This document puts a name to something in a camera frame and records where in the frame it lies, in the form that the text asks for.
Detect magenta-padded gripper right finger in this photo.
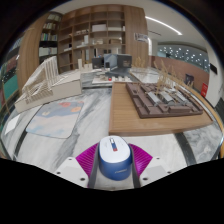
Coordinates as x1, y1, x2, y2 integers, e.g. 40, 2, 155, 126
128, 143, 175, 189

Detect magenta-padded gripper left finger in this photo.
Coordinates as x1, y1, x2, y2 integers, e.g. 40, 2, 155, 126
54, 143, 101, 189

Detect white and blue computer mouse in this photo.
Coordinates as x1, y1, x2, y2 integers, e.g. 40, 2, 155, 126
97, 135, 133, 182

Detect pale blue printed mouse pad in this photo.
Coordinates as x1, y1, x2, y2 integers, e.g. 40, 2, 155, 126
25, 100, 85, 140

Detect wooden model base board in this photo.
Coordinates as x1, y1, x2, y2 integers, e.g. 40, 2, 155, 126
108, 82, 214, 137

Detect brown building block model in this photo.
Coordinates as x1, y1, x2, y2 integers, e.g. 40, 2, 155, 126
125, 81, 204, 119

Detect white paper sheet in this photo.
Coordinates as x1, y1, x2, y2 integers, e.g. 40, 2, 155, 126
3, 114, 22, 136

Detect small white model board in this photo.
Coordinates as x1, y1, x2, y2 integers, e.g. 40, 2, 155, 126
91, 73, 133, 85

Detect dry twig model trees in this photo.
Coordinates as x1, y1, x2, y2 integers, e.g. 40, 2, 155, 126
152, 59, 178, 95

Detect white stepped architectural model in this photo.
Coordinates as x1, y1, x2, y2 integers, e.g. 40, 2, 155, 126
14, 55, 83, 114

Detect grey box architectural model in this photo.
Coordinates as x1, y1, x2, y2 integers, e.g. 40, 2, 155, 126
91, 53, 133, 73

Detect group of small ceiling lights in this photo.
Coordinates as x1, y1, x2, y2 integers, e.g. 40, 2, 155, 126
159, 44, 208, 65

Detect white poster sign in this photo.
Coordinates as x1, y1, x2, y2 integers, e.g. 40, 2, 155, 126
133, 32, 149, 44

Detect dark shelf unit with books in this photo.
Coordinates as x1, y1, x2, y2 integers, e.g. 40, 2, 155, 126
38, 11, 64, 64

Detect wooden shelf unit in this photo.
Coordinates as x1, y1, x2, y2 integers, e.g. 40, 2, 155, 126
56, 3, 149, 73

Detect long ceiling light strip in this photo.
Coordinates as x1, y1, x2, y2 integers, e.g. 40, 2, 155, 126
144, 15, 184, 37

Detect red wall sign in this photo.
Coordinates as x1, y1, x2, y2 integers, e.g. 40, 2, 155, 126
200, 82, 209, 98

